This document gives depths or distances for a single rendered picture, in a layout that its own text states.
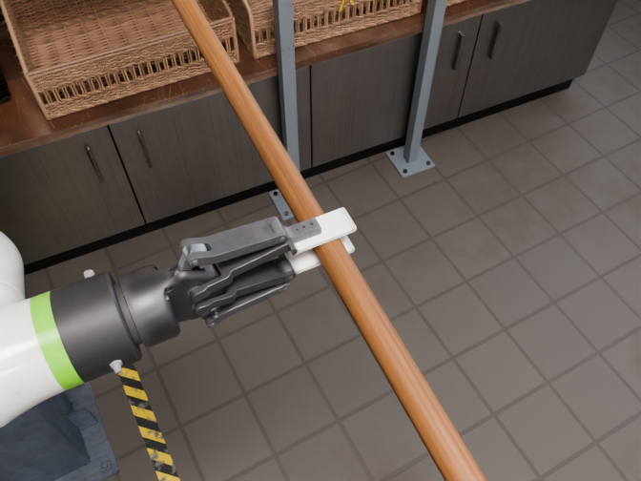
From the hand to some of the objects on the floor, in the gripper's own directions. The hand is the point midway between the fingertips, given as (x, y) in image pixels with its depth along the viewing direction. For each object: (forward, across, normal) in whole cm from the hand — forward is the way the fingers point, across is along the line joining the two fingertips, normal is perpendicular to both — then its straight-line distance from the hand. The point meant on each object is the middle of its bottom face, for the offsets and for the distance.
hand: (320, 240), depth 64 cm
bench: (+46, +119, -126) cm, 179 cm away
